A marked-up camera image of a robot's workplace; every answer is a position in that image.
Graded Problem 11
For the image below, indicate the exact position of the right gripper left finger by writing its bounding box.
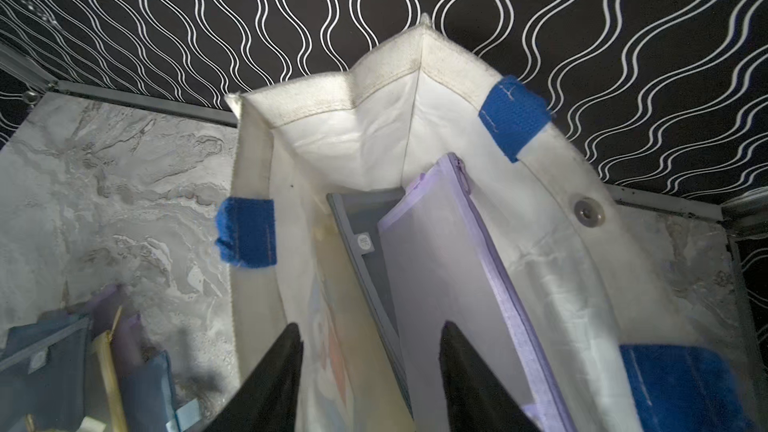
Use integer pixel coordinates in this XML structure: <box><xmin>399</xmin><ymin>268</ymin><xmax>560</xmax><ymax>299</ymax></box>
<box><xmin>205</xmin><ymin>323</ymin><xmax>304</xmax><ymax>432</ymax></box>

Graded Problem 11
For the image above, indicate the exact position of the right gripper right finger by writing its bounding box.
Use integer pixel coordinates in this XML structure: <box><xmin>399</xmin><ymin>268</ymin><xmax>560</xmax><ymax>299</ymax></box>
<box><xmin>439</xmin><ymin>321</ymin><xmax>538</xmax><ymax>431</ymax></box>

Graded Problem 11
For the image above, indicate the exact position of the white canvas tote bag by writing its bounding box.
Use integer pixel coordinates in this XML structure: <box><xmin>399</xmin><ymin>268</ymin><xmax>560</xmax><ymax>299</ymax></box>
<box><xmin>216</xmin><ymin>21</ymin><xmax>760</xmax><ymax>431</ymax></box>

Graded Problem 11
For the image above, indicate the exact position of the purple trim mesh pouch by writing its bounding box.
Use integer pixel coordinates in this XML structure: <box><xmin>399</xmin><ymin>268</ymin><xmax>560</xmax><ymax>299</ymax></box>
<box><xmin>378</xmin><ymin>153</ymin><xmax>575</xmax><ymax>431</ymax></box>

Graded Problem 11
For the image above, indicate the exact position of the grey blue mesh pouch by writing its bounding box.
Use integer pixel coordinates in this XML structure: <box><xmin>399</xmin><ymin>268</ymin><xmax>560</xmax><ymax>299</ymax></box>
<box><xmin>326</xmin><ymin>188</ymin><xmax>412</xmax><ymax>410</ymax></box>

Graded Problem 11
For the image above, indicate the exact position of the blue trim pouch rear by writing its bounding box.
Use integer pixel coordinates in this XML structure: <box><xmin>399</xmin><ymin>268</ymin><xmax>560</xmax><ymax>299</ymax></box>
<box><xmin>1</xmin><ymin>315</ymin><xmax>92</xmax><ymax>431</ymax></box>

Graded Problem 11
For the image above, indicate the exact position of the yellow trim pouch rear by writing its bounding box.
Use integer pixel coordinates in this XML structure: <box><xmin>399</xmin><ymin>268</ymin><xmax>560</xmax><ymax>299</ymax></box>
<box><xmin>25</xmin><ymin>324</ymin><xmax>128</xmax><ymax>431</ymax></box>

